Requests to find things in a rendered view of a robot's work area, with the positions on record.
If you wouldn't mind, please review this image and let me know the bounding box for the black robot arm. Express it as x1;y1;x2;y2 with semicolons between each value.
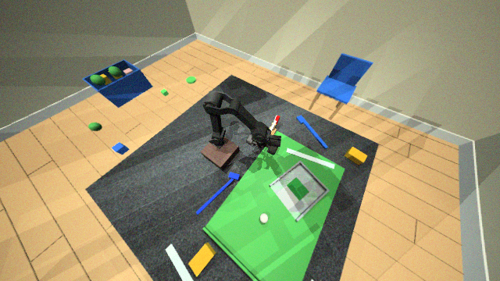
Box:
203;91;281;148

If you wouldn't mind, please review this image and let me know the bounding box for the green flat mat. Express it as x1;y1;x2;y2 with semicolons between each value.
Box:
206;131;345;281

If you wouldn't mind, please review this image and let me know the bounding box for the yellow flat block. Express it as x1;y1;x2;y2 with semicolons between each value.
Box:
189;242;216;276
345;147;367;165

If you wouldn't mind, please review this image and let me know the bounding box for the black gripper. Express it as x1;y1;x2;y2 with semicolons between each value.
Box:
246;133;278;155

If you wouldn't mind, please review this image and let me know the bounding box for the white golf ball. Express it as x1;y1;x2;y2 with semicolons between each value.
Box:
260;213;268;223

